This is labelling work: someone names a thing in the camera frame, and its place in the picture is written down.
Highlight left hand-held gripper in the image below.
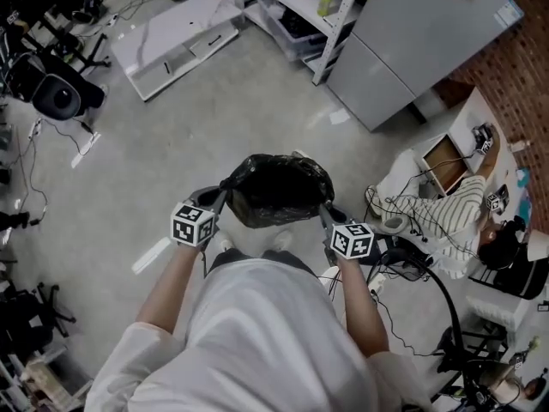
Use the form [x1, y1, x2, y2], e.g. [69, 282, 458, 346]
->
[170, 185, 229, 247]

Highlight person's right forearm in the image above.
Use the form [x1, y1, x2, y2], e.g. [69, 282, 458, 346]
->
[335, 257, 390, 358]

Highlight clear plastic storage bin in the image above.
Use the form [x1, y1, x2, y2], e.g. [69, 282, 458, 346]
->
[255, 0, 327, 62]

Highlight grey refrigerator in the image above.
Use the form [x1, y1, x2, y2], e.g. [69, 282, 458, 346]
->
[325, 0, 525, 133]

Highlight person's black trousers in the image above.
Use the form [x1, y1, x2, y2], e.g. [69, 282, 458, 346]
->
[209, 249, 318, 274]

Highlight person's white shirt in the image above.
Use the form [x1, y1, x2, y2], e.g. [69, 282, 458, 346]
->
[83, 257, 434, 412]

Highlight black folding chair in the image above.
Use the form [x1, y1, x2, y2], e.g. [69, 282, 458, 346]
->
[467, 246, 549, 302]

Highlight person's left forearm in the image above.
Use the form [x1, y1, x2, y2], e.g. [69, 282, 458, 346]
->
[136, 242, 207, 338]

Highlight teal cloth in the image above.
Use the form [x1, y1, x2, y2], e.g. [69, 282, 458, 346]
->
[514, 167, 533, 195]

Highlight black trash bag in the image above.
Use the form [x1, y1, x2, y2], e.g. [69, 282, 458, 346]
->
[219, 153, 335, 230]

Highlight grey round-seat chair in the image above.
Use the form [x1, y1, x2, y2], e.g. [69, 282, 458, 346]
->
[371, 215, 432, 281]

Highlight white lamp shade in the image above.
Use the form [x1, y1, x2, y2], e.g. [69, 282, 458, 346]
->
[526, 229, 549, 262]

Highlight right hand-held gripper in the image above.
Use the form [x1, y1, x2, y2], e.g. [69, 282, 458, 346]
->
[317, 203, 375, 260]

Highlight white marble low cabinet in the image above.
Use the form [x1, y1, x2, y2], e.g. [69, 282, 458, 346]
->
[110, 0, 244, 102]

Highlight white ribbed heater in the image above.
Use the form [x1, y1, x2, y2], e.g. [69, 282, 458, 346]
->
[465, 294, 531, 330]

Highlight black round-seat chair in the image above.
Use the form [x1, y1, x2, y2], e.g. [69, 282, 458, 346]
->
[8, 51, 106, 122]

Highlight thick black cable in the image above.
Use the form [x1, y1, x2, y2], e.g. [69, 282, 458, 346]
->
[388, 251, 467, 360]

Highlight white desk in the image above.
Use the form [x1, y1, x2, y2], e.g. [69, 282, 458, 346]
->
[413, 86, 537, 239]

